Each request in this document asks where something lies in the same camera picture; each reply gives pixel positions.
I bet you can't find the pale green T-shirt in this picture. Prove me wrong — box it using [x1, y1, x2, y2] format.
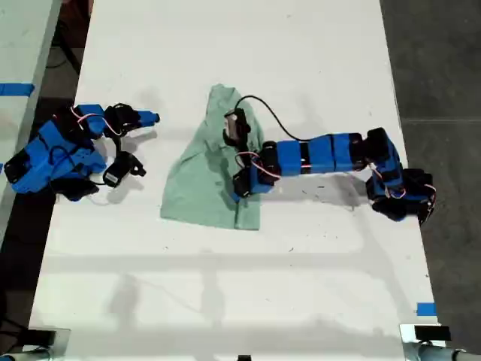
[160, 83, 266, 231]

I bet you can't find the long blue tape strip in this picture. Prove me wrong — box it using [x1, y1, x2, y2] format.
[0, 82, 35, 98]

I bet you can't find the white side table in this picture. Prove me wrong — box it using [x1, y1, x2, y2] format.
[0, 0, 64, 241]

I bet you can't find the small black box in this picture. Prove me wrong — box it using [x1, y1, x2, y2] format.
[414, 325, 452, 341]
[26, 329, 57, 347]

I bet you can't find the grey metal tube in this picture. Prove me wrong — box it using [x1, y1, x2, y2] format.
[0, 347, 50, 361]
[416, 344, 481, 361]

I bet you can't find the red white servo wire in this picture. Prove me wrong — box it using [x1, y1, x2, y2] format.
[234, 150, 282, 178]
[70, 106, 127, 137]

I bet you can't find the black camera box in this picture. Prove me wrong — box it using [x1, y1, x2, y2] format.
[224, 108, 252, 148]
[101, 151, 147, 188]

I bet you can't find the black floor cable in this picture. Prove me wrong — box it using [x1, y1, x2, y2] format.
[0, 317, 27, 350]
[47, 22, 82, 74]

